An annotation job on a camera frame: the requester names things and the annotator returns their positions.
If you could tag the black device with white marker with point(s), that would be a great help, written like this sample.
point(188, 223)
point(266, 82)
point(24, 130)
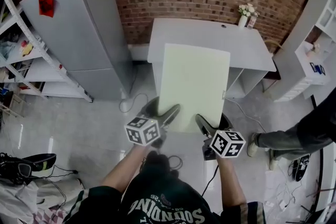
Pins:
point(302, 166)

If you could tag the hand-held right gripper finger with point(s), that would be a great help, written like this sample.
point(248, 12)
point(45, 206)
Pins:
point(205, 126)
point(225, 124)

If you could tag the white table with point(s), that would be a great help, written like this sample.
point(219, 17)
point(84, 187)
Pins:
point(199, 32)

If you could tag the black pole stand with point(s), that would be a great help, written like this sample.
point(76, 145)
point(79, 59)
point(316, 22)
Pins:
point(320, 154)

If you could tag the white crumpled cloth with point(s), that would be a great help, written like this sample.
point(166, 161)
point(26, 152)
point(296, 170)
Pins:
point(15, 199)

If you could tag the white cabinet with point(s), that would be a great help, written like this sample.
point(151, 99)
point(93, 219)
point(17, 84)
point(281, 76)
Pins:
point(296, 65)

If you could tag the pale item board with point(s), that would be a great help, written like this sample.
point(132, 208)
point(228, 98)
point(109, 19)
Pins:
point(194, 81)

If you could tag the blue objects in cabinet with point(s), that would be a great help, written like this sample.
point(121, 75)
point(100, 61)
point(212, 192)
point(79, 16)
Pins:
point(318, 68)

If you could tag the white vase with flowers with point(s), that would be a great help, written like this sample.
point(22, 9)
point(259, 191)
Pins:
point(245, 14)

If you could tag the pink ornament in cabinet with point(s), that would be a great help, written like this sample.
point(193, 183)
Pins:
point(313, 49)

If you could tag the yellow item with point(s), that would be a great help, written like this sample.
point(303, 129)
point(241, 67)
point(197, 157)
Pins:
point(27, 49)

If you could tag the person's right forearm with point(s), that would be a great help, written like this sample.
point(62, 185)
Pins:
point(232, 181)

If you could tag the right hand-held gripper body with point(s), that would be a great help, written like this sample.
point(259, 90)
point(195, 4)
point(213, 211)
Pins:
point(227, 144)

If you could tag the red diamond sticker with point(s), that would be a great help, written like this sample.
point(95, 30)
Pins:
point(46, 5)

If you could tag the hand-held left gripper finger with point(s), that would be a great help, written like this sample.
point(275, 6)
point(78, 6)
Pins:
point(170, 113)
point(152, 106)

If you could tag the grey refrigerator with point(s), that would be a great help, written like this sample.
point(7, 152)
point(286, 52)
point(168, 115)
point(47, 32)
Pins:
point(81, 34)

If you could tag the white metal shelf rack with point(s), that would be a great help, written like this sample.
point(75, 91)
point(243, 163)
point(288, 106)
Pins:
point(44, 70)

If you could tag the small red and white card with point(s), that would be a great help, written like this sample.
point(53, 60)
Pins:
point(251, 23)

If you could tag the person's black printed shirt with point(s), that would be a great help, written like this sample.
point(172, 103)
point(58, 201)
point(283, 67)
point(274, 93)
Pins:
point(162, 204)

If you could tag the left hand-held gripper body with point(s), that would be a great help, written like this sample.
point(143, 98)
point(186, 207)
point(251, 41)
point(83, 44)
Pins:
point(147, 131)

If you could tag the light blue cloth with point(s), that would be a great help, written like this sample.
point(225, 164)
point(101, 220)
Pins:
point(7, 49)

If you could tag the person's left forearm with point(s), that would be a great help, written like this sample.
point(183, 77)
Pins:
point(123, 170)

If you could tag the black device with green stripe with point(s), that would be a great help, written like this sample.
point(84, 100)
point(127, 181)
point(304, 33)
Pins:
point(26, 165)

